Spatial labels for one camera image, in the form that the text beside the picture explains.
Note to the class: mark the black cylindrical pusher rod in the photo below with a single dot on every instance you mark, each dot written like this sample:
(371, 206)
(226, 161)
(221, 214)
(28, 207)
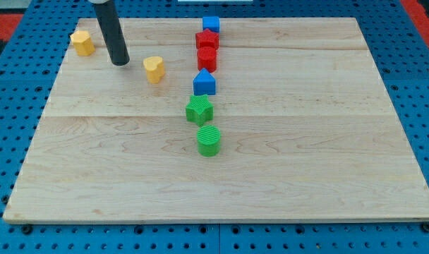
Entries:
(109, 23)

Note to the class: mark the yellow heart block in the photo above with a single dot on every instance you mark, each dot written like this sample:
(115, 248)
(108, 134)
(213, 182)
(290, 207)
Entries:
(154, 68)

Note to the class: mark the yellow hexagon block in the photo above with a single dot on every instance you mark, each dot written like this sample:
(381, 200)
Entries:
(82, 42)

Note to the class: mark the red star block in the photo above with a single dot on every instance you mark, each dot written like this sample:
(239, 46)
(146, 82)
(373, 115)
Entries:
(207, 38)

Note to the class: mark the blue cube block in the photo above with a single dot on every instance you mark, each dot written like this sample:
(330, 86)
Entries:
(211, 22)

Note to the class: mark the red cylinder block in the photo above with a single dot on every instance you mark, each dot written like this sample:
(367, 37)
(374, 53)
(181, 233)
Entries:
(207, 58)

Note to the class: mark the blue triangle block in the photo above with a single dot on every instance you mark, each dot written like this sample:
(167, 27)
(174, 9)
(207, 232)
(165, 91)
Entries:
(204, 83)

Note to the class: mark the green star block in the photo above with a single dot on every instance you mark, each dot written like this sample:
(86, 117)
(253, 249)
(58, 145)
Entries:
(199, 109)

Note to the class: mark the green cylinder block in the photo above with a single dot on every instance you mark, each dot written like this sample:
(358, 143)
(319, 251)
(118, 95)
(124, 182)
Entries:
(209, 140)

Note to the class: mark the light wooden board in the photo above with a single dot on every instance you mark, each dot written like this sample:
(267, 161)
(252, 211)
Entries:
(309, 133)

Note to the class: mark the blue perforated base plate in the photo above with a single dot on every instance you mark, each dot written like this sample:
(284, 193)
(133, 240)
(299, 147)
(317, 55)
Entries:
(32, 59)

